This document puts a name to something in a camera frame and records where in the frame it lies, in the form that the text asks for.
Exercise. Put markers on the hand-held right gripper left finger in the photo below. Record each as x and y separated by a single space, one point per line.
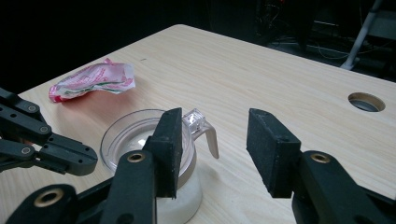
166 149

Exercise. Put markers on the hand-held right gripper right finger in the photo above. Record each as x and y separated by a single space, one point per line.
271 152

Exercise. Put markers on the clear jar with white powder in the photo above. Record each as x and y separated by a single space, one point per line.
130 137

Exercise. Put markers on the pink and green plastic bag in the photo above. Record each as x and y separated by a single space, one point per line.
93 81

